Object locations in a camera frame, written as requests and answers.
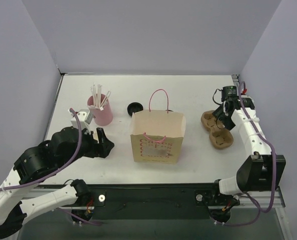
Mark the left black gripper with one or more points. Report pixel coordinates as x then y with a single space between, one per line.
96 144

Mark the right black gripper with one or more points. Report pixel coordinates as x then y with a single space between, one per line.
225 115

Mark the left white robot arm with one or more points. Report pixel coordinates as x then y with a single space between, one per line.
43 161

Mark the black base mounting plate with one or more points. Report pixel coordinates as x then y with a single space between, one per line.
173 201

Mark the brown pulp cup carrier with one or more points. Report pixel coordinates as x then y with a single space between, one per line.
220 137

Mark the stack of black lids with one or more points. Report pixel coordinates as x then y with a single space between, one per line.
134 107

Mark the white wrapped straws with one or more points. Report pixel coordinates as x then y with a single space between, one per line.
96 95

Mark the pink straw holder cup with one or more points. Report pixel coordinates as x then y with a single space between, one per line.
101 117

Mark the pink and cream paper bag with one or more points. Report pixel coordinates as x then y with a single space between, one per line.
157 136

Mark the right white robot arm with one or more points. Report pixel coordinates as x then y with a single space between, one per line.
263 167

